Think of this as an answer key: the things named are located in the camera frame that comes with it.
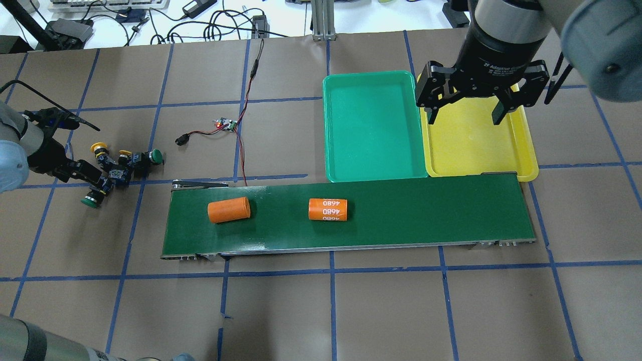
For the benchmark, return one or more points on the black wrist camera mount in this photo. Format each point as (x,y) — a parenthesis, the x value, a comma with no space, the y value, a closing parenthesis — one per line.
(54,117)

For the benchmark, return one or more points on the green conveyor belt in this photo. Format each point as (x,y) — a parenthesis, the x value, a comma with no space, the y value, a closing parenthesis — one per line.
(399,213)

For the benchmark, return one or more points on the plain orange cylinder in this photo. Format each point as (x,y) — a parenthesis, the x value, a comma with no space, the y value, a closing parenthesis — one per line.
(229,210)

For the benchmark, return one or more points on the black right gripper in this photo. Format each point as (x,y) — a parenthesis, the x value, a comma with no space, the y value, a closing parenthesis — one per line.
(494,54)

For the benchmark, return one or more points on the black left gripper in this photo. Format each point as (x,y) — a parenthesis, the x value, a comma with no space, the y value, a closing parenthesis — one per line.
(46,154)

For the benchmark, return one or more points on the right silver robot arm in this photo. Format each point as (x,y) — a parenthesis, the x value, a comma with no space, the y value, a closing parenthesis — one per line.
(599,39)

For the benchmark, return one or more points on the yellow plastic tray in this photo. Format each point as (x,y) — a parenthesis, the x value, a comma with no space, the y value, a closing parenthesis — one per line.
(464,141)

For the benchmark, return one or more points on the green plastic tray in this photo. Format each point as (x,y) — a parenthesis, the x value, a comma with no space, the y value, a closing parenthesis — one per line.
(372,127)

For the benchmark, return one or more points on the orange cylinder with 4680 label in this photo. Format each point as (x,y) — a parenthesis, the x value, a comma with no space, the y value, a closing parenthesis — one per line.
(334,210)

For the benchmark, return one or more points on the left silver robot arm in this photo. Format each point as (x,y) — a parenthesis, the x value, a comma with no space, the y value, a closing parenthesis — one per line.
(22,340)

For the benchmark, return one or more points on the small motor controller board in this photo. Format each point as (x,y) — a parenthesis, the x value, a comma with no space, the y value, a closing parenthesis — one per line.
(224,124)

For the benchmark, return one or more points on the aluminium frame post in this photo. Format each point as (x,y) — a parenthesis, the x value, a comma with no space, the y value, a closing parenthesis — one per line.
(323,20)

